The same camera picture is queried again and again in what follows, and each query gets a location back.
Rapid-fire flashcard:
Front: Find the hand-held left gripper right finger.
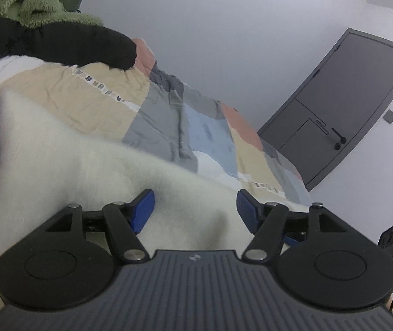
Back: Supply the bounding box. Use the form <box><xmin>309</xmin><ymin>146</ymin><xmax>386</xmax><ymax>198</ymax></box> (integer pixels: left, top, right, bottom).
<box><xmin>237</xmin><ymin>189</ymin><xmax>353</xmax><ymax>263</ymax></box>

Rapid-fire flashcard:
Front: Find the grey door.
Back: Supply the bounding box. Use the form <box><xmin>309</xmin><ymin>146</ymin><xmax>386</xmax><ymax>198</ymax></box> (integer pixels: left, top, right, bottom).
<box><xmin>256</xmin><ymin>28</ymin><xmax>393</xmax><ymax>192</ymax></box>

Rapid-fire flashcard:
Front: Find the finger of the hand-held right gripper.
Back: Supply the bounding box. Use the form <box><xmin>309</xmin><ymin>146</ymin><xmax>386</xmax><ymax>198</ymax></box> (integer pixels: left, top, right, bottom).
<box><xmin>284</xmin><ymin>232</ymin><xmax>310</xmax><ymax>247</ymax></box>

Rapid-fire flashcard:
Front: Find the black garment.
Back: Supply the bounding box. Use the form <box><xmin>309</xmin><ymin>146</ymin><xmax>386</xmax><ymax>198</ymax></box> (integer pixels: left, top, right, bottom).
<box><xmin>0</xmin><ymin>7</ymin><xmax>138</xmax><ymax>71</ymax></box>

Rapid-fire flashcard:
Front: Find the patchwork bed sheet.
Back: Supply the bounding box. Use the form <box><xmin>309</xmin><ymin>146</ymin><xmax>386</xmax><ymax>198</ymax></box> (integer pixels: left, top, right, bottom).
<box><xmin>0</xmin><ymin>38</ymin><xmax>315</xmax><ymax>214</ymax></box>

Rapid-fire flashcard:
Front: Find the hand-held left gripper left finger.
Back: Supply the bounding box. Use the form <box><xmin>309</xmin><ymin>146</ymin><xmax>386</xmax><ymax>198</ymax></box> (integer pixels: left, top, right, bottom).
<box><xmin>43</xmin><ymin>189</ymin><xmax>156</xmax><ymax>263</ymax></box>

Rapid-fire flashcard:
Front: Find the black door handle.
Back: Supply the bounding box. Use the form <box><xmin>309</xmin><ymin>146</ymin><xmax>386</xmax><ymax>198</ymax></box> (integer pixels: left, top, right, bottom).
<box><xmin>331</xmin><ymin>127</ymin><xmax>347</xmax><ymax>145</ymax></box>

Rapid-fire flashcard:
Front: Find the cream striped sweater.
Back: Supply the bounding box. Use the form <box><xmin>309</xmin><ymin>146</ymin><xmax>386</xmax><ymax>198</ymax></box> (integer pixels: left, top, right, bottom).
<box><xmin>0</xmin><ymin>90</ymin><xmax>315</xmax><ymax>318</ymax></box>

